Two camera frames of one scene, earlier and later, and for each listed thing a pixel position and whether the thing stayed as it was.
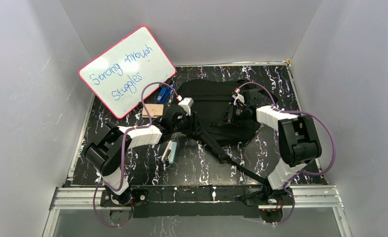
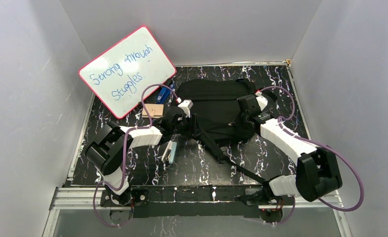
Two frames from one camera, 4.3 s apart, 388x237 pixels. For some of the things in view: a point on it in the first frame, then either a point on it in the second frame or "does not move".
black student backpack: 208,99 does not move
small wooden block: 154,110 does not move
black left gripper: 194,123 does not move
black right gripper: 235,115 to 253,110
